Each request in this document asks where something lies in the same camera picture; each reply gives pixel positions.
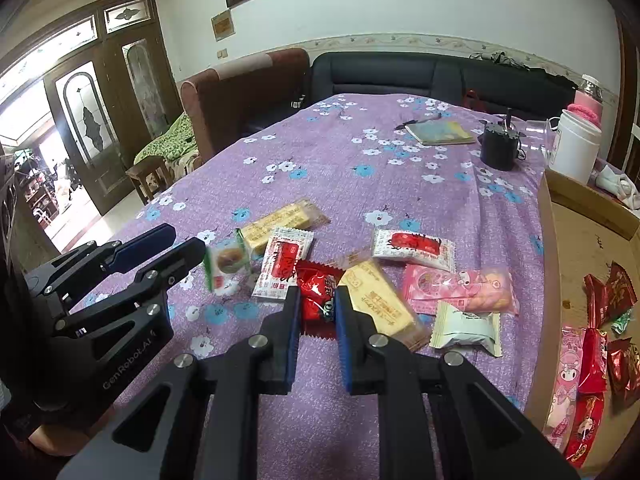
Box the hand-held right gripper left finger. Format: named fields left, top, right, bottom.
left=57, top=285, right=303, bottom=480

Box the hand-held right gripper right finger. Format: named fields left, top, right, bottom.
left=334, top=285, right=581, bottom=480

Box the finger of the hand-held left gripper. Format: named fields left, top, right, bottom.
left=22, top=224, right=176, bottom=296
left=55, top=239, right=207, bottom=332

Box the green-ended cake packet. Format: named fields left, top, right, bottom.
left=202, top=235, right=253, bottom=296

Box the yellow cracker packet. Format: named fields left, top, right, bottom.
left=235, top=199, right=331, bottom=256
left=337, top=257, right=431, bottom=353

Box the red foil snack packet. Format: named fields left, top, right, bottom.
left=602, top=261, right=638, bottom=323
left=295, top=260, right=346, bottom=341
left=606, top=337, right=640, bottom=406
left=582, top=274, right=608, bottom=328

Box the white and red snack packet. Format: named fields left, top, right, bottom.
left=250, top=227, right=316, bottom=301
left=371, top=229, right=457, bottom=273

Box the white and green snack packet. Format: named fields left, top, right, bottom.
left=429, top=301, right=503, bottom=358

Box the pink snack packet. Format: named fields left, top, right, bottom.
left=402, top=264, right=521, bottom=316
left=545, top=326, right=586, bottom=448

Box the cardboard box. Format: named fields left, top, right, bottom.
left=522, top=167, right=640, bottom=476

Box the small green snack packet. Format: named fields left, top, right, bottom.
left=610, top=307, right=633, bottom=336

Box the wooden stool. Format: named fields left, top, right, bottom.
left=125, top=155, right=173, bottom=206

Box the wooden glass door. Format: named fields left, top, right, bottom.
left=42, top=0, right=183, bottom=216

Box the green patterned cushion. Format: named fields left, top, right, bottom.
left=132, top=110, right=203, bottom=176

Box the purple floral tablecloth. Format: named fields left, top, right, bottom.
left=92, top=92, right=546, bottom=480

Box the brown armchair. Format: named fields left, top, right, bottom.
left=180, top=47, right=311, bottom=171

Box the black pen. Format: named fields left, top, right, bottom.
left=394, top=112, right=443, bottom=131

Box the notebook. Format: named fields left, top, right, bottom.
left=404, top=119, right=478, bottom=147

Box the black cup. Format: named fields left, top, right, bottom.
left=479, top=107, right=523, bottom=172

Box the black sofa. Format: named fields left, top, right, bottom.
left=307, top=51, right=578, bottom=121

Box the white plastic jar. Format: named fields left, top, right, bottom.
left=547, top=109, right=603, bottom=186

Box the white cloth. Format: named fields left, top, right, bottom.
left=592, top=162, right=640, bottom=211

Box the dark cloth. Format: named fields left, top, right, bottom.
left=467, top=49, right=576, bottom=88

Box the pink-sleeved bottle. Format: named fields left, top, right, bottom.
left=566, top=74, right=606, bottom=123

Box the small wall plaque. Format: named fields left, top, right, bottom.
left=210, top=9, right=236, bottom=42

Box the wooden door frame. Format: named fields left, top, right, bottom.
left=607, top=10, right=640, bottom=176

